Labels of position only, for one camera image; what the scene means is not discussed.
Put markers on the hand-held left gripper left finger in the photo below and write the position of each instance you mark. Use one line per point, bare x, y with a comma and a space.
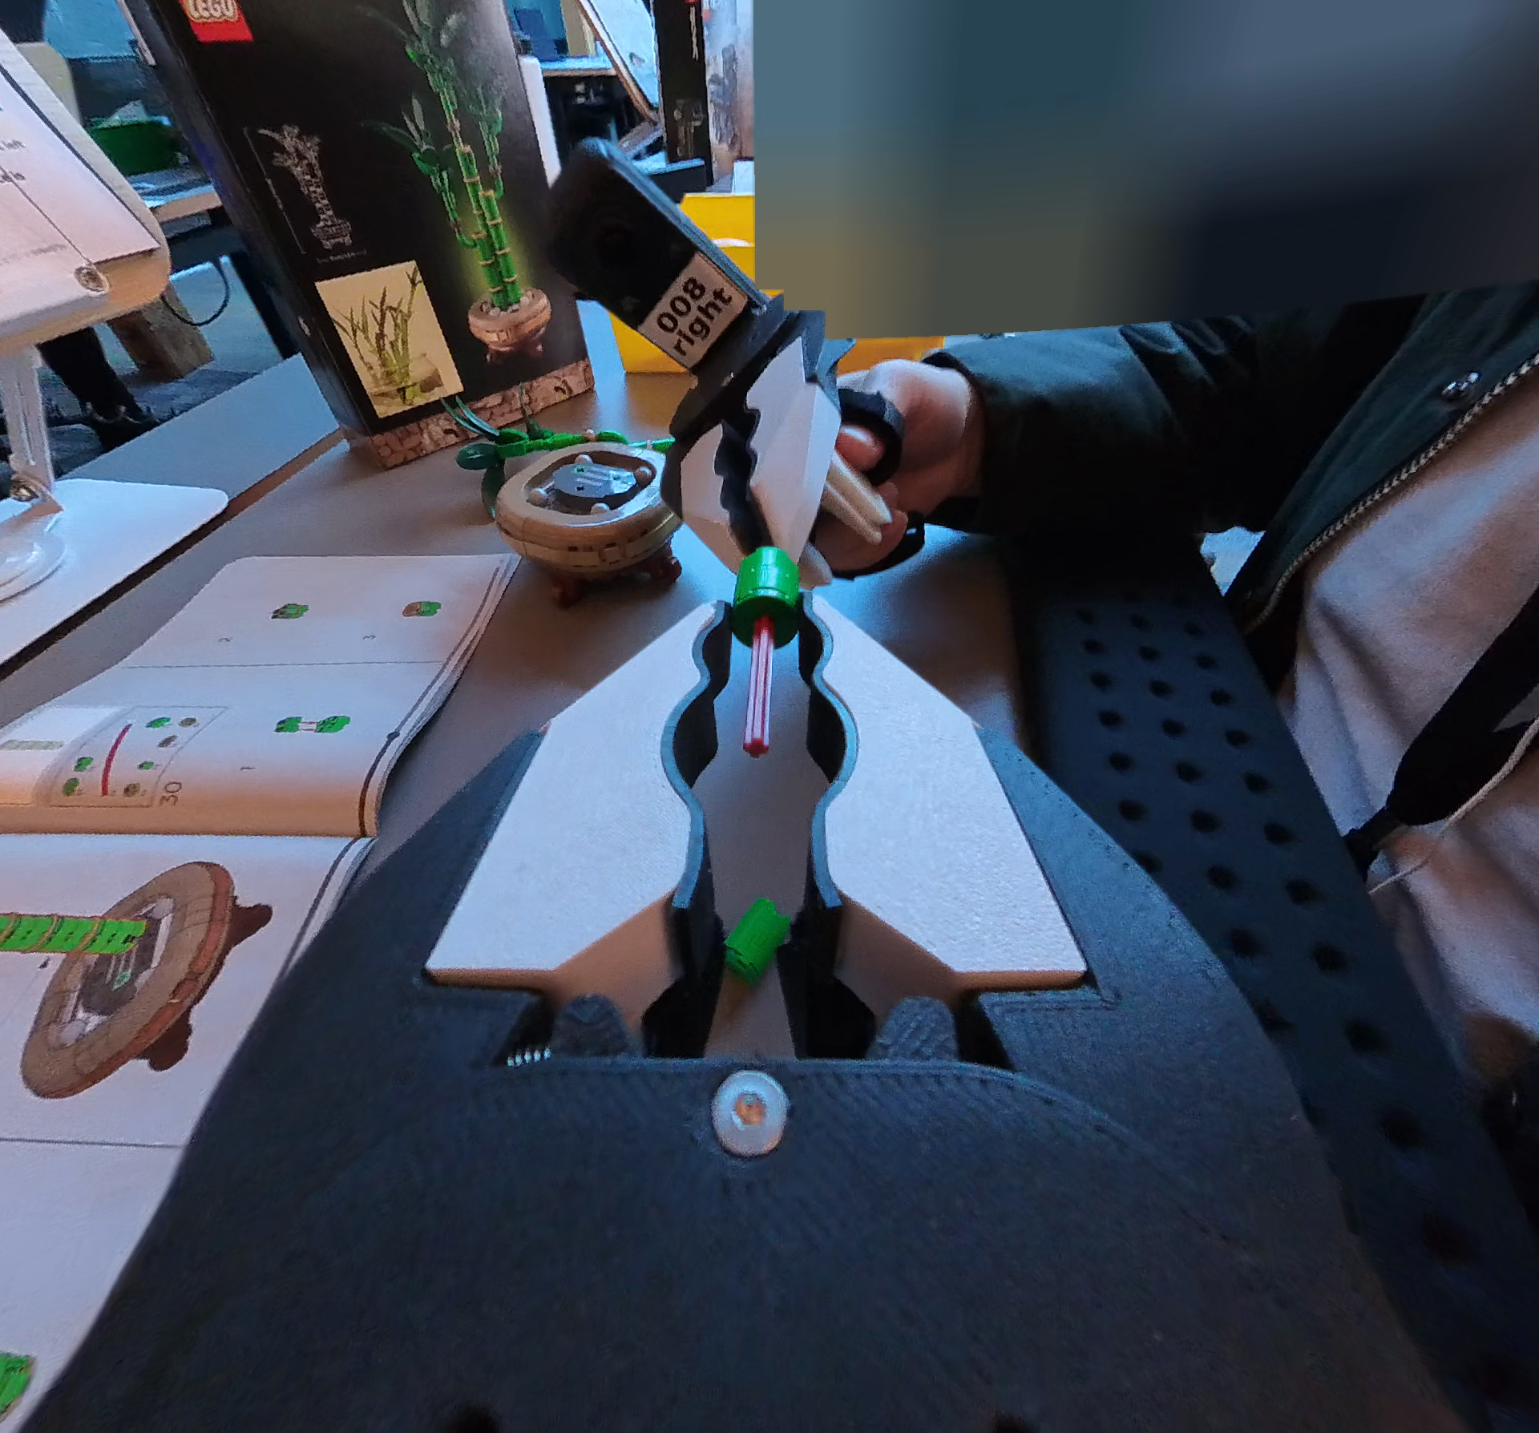
566, 857

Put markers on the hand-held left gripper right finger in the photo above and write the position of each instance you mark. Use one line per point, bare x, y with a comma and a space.
951, 857

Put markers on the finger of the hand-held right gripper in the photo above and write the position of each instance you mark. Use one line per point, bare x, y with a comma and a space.
699, 485
794, 435

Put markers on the green round brick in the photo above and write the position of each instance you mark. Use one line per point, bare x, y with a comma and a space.
768, 592
755, 941

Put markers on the red axle rod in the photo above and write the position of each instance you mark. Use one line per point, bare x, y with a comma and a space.
762, 700

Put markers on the person's right forearm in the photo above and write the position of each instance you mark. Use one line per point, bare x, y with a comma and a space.
1083, 435

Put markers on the grey desk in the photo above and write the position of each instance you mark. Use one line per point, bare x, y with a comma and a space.
578, 641

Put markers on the person's right hand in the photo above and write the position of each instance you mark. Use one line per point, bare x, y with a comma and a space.
938, 422

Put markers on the yellow storage bin stack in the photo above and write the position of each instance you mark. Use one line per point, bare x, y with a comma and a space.
642, 349

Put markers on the tan round pot model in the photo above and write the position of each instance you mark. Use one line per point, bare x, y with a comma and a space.
590, 521

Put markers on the black toy set box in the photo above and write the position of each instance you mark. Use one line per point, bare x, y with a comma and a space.
301, 135
686, 61

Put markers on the green bamboo brick stalk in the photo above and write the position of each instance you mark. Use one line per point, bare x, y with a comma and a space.
506, 446

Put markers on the open instruction booklet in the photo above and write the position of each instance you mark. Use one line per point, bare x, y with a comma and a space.
241, 736

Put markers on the person's light shirt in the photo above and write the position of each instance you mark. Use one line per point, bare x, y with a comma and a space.
1383, 664

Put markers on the wood block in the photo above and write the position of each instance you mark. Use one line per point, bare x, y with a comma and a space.
156, 339

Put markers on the person's dark jacket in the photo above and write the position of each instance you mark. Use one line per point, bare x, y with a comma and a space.
1359, 472

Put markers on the white sign board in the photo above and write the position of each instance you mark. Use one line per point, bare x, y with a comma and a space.
60, 194

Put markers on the clear sign stand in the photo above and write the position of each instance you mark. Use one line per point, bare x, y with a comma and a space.
25, 435

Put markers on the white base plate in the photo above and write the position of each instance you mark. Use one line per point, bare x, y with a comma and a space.
134, 542

